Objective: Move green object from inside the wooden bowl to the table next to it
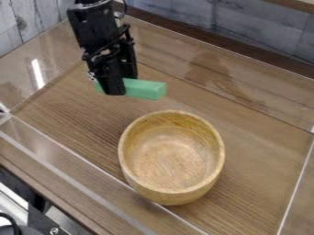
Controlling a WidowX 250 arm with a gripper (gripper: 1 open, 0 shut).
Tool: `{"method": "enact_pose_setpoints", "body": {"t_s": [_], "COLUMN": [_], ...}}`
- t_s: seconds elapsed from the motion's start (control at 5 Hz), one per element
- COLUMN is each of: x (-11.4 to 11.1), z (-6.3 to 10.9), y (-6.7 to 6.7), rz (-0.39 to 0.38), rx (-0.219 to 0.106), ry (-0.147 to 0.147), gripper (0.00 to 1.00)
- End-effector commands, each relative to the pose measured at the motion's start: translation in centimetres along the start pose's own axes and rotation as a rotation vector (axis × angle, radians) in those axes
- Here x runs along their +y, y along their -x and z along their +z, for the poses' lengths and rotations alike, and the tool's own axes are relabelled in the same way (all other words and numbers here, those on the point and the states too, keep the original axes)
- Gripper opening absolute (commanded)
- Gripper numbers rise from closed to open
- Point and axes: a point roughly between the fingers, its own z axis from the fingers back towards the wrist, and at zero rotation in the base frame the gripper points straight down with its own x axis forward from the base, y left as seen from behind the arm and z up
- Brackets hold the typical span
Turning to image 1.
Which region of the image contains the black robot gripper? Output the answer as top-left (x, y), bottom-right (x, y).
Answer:
top-left (67, 1), bottom-right (138, 95)

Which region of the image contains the green rectangular block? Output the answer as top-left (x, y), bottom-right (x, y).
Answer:
top-left (94, 76), bottom-right (170, 101)

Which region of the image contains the wooden oval bowl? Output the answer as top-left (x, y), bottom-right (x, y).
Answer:
top-left (118, 109), bottom-right (226, 206)

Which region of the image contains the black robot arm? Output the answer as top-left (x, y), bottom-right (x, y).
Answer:
top-left (67, 0), bottom-right (138, 95)

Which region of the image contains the clear acrylic enclosure wall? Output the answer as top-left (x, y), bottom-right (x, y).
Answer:
top-left (0, 19), bottom-right (314, 235)

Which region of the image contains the black metal bracket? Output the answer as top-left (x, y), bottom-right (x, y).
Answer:
top-left (27, 205), bottom-right (81, 235)

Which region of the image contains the black cable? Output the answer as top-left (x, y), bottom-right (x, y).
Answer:
top-left (0, 211), bottom-right (23, 235)

